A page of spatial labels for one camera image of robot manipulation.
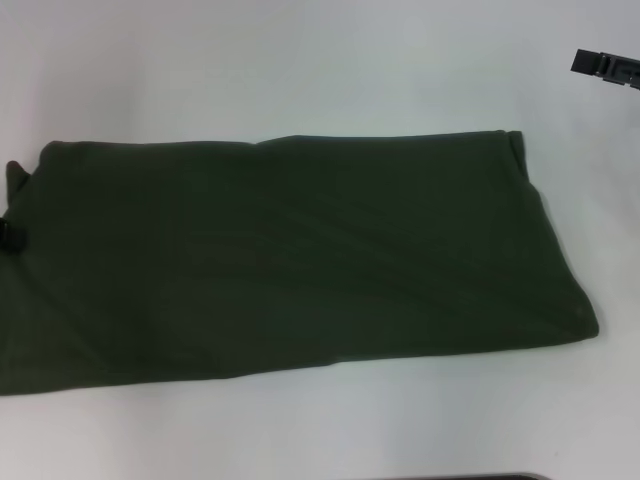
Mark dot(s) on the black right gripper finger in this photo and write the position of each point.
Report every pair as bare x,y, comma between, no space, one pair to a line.
607,67

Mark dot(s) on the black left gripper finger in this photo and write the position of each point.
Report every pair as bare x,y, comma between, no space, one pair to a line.
12,235

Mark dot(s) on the dark green FREE T-shirt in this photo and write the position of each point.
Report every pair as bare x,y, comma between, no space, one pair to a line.
300,250

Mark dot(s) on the dark grey torso edge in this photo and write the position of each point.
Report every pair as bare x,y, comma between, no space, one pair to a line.
500,477

